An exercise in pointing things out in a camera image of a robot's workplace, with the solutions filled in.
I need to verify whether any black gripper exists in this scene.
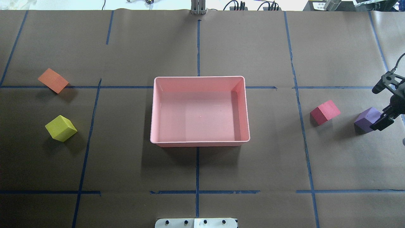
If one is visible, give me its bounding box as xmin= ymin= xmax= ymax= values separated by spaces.
xmin=370 ymin=71 xmax=405 ymax=131

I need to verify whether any purple foam block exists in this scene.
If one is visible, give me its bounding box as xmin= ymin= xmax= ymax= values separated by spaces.
xmin=353 ymin=107 xmax=382 ymax=134

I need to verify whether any yellow foam block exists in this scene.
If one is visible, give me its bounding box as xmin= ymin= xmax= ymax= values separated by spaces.
xmin=45 ymin=115 xmax=77 ymax=142

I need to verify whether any pink plastic bin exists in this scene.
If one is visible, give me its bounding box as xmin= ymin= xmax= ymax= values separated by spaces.
xmin=150 ymin=76 xmax=251 ymax=148

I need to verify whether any pink foam block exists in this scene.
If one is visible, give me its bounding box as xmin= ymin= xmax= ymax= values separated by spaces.
xmin=310 ymin=100 xmax=341 ymax=125

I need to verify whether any orange foam block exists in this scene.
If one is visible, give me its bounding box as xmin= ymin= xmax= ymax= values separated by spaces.
xmin=38 ymin=68 xmax=69 ymax=94

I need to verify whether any aluminium frame post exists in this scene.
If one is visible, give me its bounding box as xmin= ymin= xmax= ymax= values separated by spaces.
xmin=190 ymin=0 xmax=207 ymax=15

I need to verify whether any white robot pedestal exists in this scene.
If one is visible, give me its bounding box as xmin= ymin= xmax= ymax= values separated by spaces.
xmin=155 ymin=218 xmax=239 ymax=228

